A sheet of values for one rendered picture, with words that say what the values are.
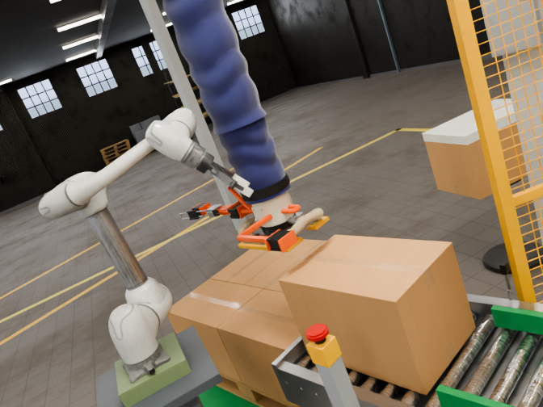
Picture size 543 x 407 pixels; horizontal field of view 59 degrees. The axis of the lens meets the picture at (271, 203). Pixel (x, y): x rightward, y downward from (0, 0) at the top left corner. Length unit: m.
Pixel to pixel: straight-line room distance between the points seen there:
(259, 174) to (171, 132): 0.47
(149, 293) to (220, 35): 1.13
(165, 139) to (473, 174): 1.89
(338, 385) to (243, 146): 1.00
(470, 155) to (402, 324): 1.48
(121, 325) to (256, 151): 0.90
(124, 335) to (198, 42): 1.20
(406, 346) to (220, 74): 1.22
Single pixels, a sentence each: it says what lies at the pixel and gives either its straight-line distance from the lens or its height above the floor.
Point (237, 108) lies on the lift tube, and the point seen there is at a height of 1.67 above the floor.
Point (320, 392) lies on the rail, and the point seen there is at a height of 0.55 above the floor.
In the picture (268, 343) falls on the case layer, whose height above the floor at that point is 0.54.
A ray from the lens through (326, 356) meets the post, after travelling 1.49.
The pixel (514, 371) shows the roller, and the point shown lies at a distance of 1.94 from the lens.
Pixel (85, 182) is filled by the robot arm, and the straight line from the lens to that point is 1.93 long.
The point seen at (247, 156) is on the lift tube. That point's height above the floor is 1.48.
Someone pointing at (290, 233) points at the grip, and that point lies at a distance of 1.75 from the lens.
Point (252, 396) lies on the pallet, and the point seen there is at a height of 0.07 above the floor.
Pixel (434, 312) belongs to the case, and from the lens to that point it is 1.86.
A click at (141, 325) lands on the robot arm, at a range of 2.09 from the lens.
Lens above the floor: 1.83
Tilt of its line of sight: 17 degrees down
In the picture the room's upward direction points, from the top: 21 degrees counter-clockwise
